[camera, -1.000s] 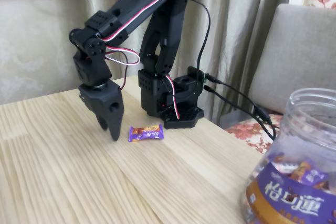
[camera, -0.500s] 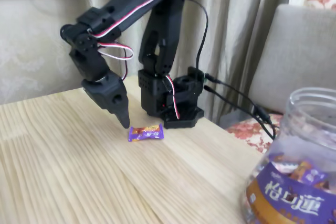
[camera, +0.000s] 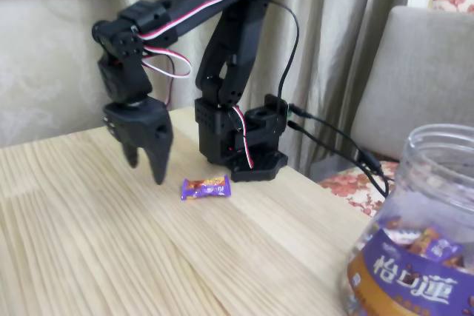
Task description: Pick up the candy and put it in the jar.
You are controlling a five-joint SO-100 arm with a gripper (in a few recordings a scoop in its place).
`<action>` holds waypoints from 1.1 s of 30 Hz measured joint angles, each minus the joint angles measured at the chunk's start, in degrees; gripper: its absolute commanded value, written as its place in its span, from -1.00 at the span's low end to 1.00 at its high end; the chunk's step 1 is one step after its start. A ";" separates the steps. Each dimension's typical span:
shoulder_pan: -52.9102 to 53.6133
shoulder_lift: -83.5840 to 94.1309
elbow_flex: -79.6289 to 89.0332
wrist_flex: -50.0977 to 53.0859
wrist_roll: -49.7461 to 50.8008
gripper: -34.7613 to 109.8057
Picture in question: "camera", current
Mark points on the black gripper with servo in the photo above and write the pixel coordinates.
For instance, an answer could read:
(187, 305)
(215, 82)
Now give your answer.
(138, 121)

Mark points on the purple orange candy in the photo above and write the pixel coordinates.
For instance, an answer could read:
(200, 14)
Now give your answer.
(205, 188)

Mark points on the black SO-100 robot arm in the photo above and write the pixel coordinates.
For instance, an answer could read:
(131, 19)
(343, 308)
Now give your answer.
(237, 42)

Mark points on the white plastic bag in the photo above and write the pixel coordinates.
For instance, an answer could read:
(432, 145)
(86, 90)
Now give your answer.
(403, 236)

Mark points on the orange-brown snack bag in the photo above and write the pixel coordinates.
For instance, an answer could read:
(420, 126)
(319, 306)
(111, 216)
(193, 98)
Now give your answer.
(424, 240)

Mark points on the clear plastic candy jar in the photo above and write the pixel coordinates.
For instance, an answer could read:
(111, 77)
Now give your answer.
(407, 286)

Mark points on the purple snack bag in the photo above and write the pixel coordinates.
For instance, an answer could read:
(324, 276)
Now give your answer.
(442, 249)

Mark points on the floral seat cushion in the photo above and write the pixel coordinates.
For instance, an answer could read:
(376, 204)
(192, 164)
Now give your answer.
(352, 183)

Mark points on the grey fabric chair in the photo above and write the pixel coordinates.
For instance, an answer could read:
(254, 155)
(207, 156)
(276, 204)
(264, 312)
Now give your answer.
(418, 83)

